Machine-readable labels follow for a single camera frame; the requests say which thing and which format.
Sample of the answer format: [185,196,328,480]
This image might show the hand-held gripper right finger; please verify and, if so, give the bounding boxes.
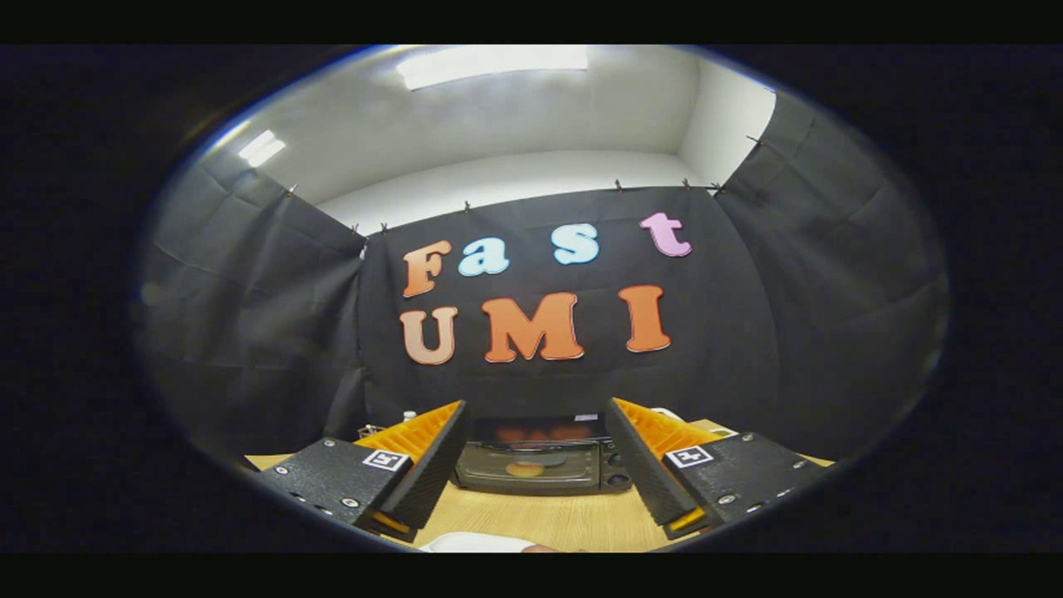
[604,396,832,542]

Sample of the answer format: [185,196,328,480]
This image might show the white plate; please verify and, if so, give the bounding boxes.
[419,532,541,554]

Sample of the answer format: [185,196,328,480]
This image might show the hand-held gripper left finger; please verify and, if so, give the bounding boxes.
[249,399,471,545]

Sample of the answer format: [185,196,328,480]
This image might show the black toaster oven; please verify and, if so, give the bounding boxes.
[452,413,637,498]

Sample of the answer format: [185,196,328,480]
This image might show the large ceiling light panel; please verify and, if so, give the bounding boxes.
[395,45,590,91]

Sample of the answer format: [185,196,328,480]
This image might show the small ceiling light panel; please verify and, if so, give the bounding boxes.
[238,130,287,168]

